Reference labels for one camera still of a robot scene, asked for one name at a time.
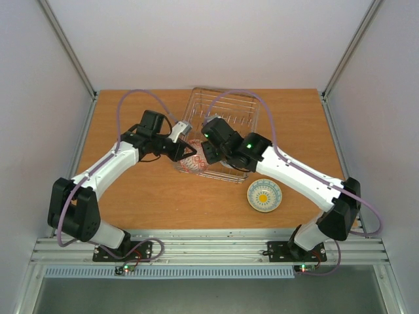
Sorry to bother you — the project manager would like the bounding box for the blue slotted cable duct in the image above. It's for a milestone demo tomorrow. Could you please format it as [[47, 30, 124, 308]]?
[[44, 265, 295, 280]]

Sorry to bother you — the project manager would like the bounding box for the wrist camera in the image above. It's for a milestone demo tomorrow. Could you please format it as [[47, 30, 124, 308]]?
[[202, 115, 220, 126], [168, 121, 192, 143]]

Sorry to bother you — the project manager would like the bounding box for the red patterned bowl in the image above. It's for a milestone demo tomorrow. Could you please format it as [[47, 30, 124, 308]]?
[[179, 139, 209, 174]]

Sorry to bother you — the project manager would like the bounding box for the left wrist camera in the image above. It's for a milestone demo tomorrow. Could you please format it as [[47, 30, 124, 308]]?
[[168, 121, 192, 143]]

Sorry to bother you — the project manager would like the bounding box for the wire dish rack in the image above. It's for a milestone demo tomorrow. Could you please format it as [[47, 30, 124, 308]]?
[[174, 87, 261, 183]]

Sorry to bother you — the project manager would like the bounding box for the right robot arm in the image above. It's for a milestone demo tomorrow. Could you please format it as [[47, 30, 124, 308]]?
[[202, 116, 360, 261]]

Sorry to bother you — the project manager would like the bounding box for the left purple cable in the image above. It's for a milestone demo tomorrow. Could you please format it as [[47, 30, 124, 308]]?
[[58, 90, 179, 262]]

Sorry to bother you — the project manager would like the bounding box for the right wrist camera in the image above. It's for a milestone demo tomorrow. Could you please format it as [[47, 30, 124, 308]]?
[[202, 115, 220, 126]]

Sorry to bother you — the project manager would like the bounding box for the circuit board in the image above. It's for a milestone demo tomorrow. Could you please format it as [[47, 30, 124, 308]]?
[[294, 264, 317, 273], [114, 265, 136, 276]]

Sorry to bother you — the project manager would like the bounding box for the yellow sun bowl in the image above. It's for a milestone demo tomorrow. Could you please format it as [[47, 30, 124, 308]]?
[[246, 179, 283, 213]]

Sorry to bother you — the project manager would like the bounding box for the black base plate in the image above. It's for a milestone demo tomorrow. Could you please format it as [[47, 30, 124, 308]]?
[[92, 241, 153, 262], [263, 241, 327, 262]]

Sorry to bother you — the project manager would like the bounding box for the aluminium rail frame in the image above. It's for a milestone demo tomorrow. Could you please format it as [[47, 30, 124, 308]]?
[[12, 0, 419, 314]]

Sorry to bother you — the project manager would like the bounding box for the blue floral bowl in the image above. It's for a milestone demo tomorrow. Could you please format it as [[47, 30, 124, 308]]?
[[220, 160, 232, 169]]

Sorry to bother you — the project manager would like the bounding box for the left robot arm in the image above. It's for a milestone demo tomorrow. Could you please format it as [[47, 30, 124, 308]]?
[[47, 110, 196, 260]]

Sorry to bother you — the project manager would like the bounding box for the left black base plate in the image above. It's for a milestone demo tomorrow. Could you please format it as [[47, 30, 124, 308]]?
[[92, 241, 153, 262]]

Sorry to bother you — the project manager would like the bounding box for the left circuit board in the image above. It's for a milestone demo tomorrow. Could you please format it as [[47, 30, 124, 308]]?
[[114, 265, 136, 276]]

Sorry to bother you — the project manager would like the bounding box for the right circuit board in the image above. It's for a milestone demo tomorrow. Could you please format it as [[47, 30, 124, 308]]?
[[294, 264, 317, 273]]

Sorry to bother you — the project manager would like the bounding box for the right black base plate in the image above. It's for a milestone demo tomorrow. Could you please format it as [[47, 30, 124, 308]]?
[[263, 241, 327, 262]]

